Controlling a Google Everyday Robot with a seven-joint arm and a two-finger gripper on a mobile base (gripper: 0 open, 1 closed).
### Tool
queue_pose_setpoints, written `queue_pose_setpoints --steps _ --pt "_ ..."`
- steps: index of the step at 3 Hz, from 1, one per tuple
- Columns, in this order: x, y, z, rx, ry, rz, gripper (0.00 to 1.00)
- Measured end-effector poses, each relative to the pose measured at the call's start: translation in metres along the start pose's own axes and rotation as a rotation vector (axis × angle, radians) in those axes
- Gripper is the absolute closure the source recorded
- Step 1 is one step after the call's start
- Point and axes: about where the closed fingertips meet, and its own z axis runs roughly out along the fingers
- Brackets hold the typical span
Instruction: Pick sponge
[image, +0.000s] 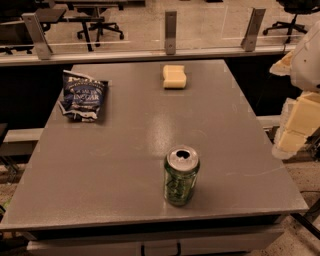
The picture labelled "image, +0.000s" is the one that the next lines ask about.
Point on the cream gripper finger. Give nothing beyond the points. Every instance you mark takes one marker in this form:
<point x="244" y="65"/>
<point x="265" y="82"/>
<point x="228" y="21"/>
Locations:
<point x="299" y="119"/>
<point x="283" y="66"/>

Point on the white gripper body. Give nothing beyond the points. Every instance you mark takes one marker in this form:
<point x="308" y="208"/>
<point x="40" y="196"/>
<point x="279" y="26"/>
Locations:
<point x="307" y="66"/>

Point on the yellow sponge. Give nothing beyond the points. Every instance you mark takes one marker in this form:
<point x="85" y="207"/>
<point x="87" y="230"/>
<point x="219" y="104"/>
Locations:
<point x="174" y="77"/>

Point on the green soda can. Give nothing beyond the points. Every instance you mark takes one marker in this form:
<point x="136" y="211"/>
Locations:
<point x="181" y="166"/>

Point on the blue chip bag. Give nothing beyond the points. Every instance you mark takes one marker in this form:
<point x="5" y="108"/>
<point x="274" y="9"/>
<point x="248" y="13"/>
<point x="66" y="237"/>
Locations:
<point x="83" y="96"/>

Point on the black office chair left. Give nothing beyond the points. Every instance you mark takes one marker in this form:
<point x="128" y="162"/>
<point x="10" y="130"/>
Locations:
<point x="94" y="10"/>

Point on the metal railing bar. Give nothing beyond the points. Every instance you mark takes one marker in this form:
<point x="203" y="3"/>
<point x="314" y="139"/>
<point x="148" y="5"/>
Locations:
<point x="142" y="56"/>

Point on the dark desk in background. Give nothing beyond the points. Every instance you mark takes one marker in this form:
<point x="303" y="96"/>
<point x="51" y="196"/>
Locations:
<point x="14" y="34"/>

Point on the right metal bracket post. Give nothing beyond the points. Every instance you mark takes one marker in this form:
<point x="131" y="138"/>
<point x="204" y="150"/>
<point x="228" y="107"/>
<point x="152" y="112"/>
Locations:
<point x="249" y="41"/>

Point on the metal bracket post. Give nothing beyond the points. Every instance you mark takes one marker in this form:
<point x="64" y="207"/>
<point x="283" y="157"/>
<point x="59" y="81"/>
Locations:
<point x="249" y="41"/>
<point x="170" y="32"/>
<point x="35" y="30"/>

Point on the middle metal bracket post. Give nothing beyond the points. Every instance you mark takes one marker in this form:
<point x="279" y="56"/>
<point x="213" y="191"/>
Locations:
<point x="170" y="32"/>

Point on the left metal bracket post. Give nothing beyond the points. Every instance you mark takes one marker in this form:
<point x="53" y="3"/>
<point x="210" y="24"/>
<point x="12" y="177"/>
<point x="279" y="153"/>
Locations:
<point x="35" y="30"/>

